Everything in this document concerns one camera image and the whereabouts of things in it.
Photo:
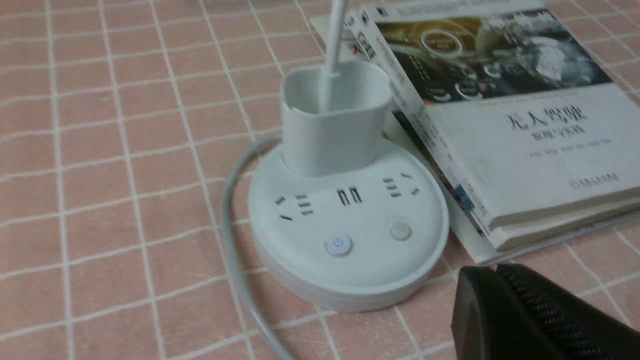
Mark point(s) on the top self-driving book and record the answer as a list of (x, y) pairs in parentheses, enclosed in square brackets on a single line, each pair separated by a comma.
[(515, 115)]

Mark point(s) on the pink checkered tablecloth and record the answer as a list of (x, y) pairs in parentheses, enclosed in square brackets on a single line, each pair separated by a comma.
[(119, 121)]

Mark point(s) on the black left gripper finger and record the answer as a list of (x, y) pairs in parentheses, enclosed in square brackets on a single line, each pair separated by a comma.
[(512, 312)]

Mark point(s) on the middle book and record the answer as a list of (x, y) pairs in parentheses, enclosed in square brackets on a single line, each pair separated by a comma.
[(560, 227)]

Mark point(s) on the bottom thin book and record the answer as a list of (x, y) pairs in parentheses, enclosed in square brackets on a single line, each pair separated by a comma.
[(480, 250)]

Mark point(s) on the white desk lamp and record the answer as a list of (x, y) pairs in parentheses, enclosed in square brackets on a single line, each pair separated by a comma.
[(342, 217)]

